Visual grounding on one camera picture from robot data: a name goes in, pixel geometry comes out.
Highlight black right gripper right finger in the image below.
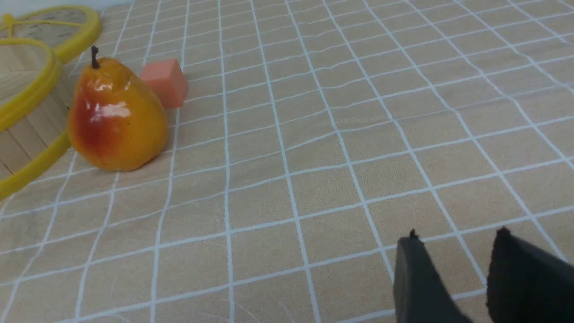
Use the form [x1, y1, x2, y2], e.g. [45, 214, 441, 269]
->
[486, 227, 574, 323]

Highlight checkered tan tablecloth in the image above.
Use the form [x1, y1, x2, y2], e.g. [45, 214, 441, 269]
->
[1, 0, 574, 323]

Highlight orange yellow toy pear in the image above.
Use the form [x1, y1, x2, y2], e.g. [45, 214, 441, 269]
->
[67, 46, 170, 172]

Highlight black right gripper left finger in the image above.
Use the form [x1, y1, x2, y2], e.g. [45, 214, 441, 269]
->
[394, 229, 471, 323]

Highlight bamboo steamer tray yellow rim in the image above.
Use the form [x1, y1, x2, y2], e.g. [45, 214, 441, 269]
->
[1, 38, 73, 199]

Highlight woven bamboo steamer lid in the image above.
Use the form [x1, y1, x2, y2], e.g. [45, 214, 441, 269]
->
[0, 5, 102, 64]

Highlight salmon pink foam cube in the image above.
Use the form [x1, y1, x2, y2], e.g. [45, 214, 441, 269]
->
[139, 59, 188, 109]

